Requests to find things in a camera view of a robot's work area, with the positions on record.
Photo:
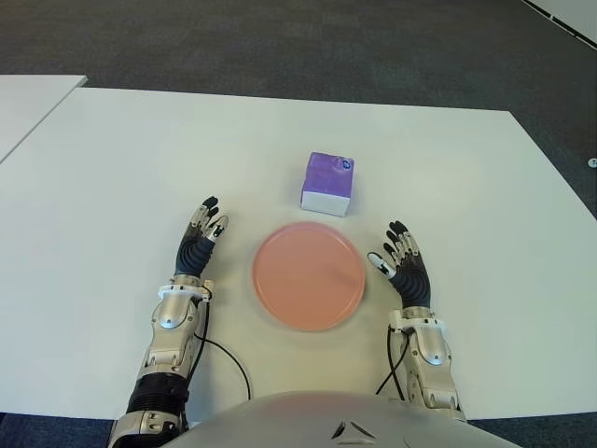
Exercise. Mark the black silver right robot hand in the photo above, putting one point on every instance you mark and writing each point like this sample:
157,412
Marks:
412,282

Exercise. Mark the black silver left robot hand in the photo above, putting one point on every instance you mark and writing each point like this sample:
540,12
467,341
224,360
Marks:
191,254

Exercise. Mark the purple white tissue pack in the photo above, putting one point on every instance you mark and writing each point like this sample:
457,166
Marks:
324,179

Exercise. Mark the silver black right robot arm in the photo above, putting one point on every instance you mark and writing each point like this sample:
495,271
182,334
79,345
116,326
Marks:
431,354

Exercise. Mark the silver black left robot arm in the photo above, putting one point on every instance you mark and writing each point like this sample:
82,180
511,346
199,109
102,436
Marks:
170,326

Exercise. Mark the round pink plate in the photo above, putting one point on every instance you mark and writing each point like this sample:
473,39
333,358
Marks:
308,277

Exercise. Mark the silver robot torso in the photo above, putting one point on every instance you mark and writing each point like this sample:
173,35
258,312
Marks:
303,420

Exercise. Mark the white neighbouring table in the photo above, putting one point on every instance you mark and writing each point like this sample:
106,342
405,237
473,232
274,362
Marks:
28,107

